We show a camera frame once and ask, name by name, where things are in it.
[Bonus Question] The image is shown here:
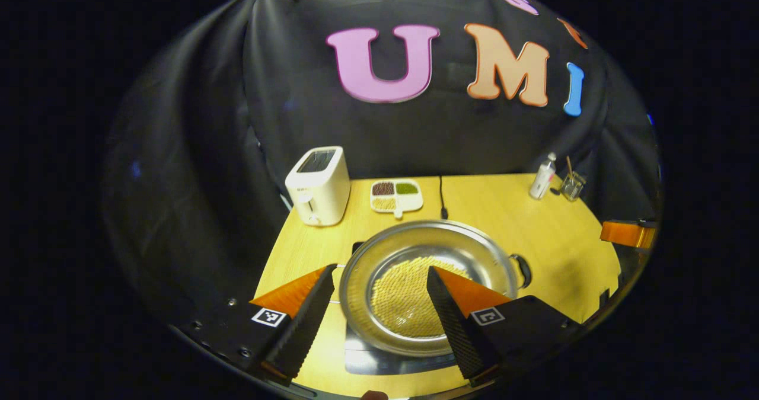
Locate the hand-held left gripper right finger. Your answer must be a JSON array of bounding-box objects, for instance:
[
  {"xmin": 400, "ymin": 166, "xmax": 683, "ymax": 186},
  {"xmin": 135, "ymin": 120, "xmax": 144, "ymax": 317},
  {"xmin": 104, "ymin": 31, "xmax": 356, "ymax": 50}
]
[{"xmin": 426, "ymin": 265, "xmax": 585, "ymax": 388}]

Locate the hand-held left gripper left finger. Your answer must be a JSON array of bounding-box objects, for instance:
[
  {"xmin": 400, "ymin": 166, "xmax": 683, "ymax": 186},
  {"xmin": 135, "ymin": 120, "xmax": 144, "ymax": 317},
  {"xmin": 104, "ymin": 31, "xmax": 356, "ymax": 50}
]
[{"xmin": 176, "ymin": 264, "xmax": 337, "ymax": 386}]

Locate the pile of yellow soybeans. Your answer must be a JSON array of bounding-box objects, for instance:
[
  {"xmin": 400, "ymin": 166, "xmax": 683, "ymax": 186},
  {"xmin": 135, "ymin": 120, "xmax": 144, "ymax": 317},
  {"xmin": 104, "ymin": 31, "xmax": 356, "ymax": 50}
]
[{"xmin": 371, "ymin": 257, "xmax": 472, "ymax": 338}]

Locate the black induction cooktop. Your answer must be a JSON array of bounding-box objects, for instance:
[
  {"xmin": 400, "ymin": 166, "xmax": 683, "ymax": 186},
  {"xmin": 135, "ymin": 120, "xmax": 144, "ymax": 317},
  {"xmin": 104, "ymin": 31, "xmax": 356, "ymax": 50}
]
[{"xmin": 344, "ymin": 241, "xmax": 460, "ymax": 377}]

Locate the stainless steel pot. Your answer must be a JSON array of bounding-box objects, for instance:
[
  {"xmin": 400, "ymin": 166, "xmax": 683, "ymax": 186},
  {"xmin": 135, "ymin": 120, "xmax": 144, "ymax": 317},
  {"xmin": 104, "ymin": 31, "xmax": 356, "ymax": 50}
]
[{"xmin": 339, "ymin": 220, "xmax": 532, "ymax": 358}]

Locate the clear glass cup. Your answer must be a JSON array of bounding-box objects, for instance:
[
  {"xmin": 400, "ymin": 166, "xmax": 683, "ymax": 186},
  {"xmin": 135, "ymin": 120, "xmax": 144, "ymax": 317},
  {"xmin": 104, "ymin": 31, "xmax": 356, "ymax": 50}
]
[{"xmin": 560, "ymin": 172, "xmax": 586, "ymax": 203}]

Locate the small clear bottle white label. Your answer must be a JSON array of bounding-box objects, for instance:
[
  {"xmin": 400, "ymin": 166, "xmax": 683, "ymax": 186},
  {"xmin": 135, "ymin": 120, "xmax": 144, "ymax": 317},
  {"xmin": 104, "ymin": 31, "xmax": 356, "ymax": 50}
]
[{"xmin": 529, "ymin": 152, "xmax": 558, "ymax": 201}]

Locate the white divided dish with beans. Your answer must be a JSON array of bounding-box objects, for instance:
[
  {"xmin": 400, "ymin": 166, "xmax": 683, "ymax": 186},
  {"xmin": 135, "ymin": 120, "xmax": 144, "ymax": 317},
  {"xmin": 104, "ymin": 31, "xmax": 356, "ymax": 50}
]
[{"xmin": 370, "ymin": 178, "xmax": 424, "ymax": 219}]

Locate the white toaster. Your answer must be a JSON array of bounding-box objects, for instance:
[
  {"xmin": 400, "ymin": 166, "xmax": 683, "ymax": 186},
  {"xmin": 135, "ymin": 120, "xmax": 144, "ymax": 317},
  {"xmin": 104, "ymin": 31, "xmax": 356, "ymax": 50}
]
[{"xmin": 285, "ymin": 146, "xmax": 352, "ymax": 228}]

